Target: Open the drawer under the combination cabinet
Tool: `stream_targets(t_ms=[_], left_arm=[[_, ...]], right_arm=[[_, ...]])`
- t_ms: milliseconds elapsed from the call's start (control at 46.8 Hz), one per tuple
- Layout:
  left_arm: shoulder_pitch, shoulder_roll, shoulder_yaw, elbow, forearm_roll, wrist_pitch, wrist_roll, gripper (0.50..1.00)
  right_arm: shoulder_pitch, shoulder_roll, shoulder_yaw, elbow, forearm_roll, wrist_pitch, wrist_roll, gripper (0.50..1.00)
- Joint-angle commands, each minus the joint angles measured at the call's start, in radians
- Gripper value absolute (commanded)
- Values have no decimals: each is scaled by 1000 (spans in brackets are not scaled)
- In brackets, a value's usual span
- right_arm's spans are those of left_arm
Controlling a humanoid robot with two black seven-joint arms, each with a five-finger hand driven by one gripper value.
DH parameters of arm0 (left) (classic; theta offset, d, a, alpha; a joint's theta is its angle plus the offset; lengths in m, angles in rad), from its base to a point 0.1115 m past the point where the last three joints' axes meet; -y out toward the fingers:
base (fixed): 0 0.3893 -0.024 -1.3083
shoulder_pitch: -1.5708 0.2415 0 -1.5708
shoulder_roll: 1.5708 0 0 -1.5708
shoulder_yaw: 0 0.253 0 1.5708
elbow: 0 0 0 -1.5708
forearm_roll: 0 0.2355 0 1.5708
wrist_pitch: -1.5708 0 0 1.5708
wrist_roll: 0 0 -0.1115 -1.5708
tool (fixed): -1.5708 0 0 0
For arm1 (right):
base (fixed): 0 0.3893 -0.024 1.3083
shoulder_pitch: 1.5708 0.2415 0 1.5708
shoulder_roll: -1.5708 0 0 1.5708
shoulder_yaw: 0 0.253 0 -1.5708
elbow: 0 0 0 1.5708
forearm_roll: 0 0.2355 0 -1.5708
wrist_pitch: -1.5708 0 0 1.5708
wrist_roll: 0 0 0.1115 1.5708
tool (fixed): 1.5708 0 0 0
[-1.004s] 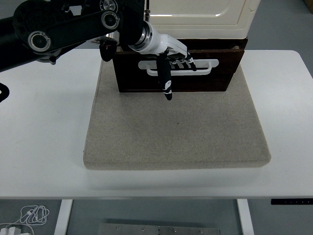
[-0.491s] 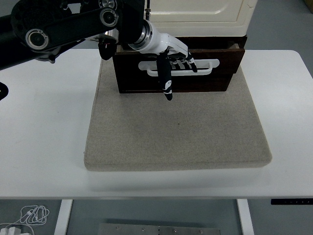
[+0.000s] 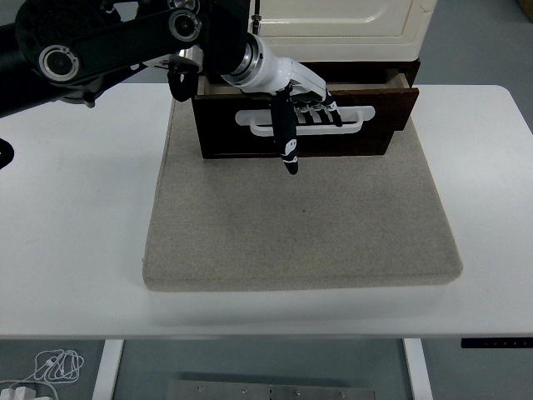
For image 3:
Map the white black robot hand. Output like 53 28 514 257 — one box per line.
232 37 345 177

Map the white drawer handle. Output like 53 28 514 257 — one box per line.
234 105 376 138

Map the dark brown wooden drawer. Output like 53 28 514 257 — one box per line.
193 67 421 160

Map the cream plastic cabinet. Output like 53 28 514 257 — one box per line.
249 0 437 63

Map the beige fabric mat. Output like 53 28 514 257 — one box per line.
142 85 466 293

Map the grey metal plate with screws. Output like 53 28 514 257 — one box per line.
166 379 377 400

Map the white table leg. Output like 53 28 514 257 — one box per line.
90 339 125 400
401 337 434 400

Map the black table control panel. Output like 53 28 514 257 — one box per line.
460 337 533 349

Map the white charger plug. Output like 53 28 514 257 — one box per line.
0 385 39 400

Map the white earphone cable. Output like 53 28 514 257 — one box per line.
0 348 85 400

